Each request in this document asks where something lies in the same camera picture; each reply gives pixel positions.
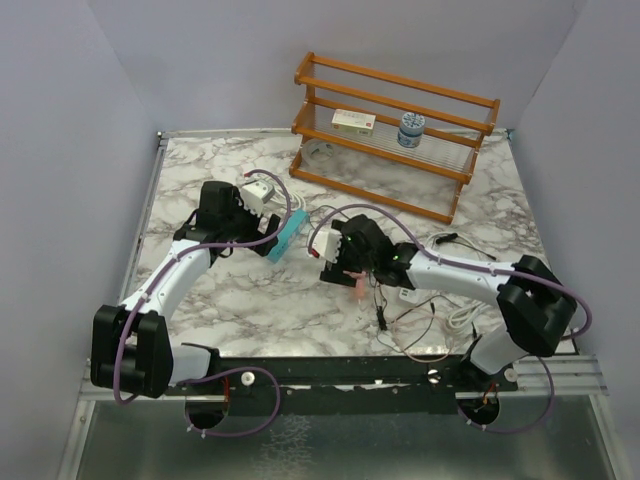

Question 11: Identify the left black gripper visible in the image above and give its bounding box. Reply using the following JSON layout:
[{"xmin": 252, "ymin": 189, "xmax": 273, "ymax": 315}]
[{"xmin": 222, "ymin": 190, "xmax": 280, "ymax": 255}]

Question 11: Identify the pink cube socket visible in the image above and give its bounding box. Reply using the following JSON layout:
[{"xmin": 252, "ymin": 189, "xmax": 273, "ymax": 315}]
[{"xmin": 343, "ymin": 270, "xmax": 368, "ymax": 302}]

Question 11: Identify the teal power strip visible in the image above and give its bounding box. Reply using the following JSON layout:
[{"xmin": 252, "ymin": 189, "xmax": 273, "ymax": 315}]
[{"xmin": 266, "ymin": 209, "xmax": 309, "ymax": 263}]

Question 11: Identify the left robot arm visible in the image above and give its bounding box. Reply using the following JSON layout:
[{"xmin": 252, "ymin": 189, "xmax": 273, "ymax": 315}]
[{"xmin": 90, "ymin": 180, "xmax": 309, "ymax": 404}]

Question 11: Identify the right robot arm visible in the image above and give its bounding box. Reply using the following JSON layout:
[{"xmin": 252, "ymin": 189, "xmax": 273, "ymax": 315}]
[{"xmin": 321, "ymin": 215, "xmax": 577, "ymax": 391}]

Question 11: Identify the white power strip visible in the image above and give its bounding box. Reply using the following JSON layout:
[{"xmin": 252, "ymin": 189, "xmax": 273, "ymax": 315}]
[{"xmin": 398, "ymin": 288, "xmax": 419, "ymax": 305}]

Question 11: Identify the clear tape roll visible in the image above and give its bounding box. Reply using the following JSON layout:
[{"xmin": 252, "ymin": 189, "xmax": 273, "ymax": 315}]
[{"xmin": 301, "ymin": 139, "xmax": 334, "ymax": 163}]

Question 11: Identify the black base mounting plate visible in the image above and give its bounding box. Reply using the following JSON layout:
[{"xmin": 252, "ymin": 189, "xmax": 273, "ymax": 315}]
[{"xmin": 169, "ymin": 351, "xmax": 517, "ymax": 416}]

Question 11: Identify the orange wooden shelf rack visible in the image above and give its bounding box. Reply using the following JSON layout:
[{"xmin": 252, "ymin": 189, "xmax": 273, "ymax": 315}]
[{"xmin": 289, "ymin": 52, "xmax": 501, "ymax": 224}]

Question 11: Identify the white cardboard box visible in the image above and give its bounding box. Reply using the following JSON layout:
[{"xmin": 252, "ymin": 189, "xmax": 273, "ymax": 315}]
[{"xmin": 331, "ymin": 109, "xmax": 376, "ymax": 137}]

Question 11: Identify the blue lidded jar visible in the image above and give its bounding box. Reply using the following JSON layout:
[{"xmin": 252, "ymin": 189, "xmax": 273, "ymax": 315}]
[{"xmin": 397, "ymin": 112, "xmax": 426, "ymax": 149}]

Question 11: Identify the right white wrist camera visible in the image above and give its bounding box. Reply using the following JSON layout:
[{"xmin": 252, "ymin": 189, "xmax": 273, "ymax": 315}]
[{"xmin": 311, "ymin": 228, "xmax": 342, "ymax": 263}]

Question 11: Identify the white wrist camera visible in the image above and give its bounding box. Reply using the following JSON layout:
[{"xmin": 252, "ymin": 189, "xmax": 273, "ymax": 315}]
[
  {"xmin": 239, "ymin": 180, "xmax": 275, "ymax": 217},
  {"xmin": 311, "ymin": 228, "xmax": 342, "ymax": 263}
]

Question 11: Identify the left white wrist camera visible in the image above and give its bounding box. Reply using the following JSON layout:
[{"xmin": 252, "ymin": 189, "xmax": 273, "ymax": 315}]
[{"xmin": 239, "ymin": 180, "xmax": 275, "ymax": 217}]

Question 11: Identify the white coiled power cord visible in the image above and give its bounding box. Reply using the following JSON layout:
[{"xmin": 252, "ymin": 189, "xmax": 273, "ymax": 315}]
[{"xmin": 269, "ymin": 192, "xmax": 307, "ymax": 216}]

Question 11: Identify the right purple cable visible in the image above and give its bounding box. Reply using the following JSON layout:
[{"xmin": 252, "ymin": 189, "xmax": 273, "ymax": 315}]
[{"xmin": 305, "ymin": 203, "xmax": 594, "ymax": 434}]

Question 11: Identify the purple cable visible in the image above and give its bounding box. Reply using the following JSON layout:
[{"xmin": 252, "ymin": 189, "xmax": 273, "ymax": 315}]
[
  {"xmin": 305, "ymin": 203, "xmax": 594, "ymax": 434},
  {"xmin": 112, "ymin": 169, "xmax": 292, "ymax": 440}
]

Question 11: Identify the black thin cable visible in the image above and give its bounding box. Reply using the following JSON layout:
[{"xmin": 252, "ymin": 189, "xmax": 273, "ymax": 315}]
[{"xmin": 372, "ymin": 229, "xmax": 501, "ymax": 356}]

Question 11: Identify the white power strip cord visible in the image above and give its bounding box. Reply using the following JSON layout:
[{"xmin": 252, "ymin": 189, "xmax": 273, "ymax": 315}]
[{"xmin": 444, "ymin": 302, "xmax": 489, "ymax": 334}]

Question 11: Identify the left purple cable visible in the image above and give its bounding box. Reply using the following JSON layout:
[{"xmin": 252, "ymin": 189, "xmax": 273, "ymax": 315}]
[{"xmin": 112, "ymin": 169, "xmax": 292, "ymax": 440}]

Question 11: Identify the aluminium rail frame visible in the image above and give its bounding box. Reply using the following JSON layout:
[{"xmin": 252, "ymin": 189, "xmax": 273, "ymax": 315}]
[{"xmin": 79, "ymin": 359, "xmax": 169, "ymax": 401}]

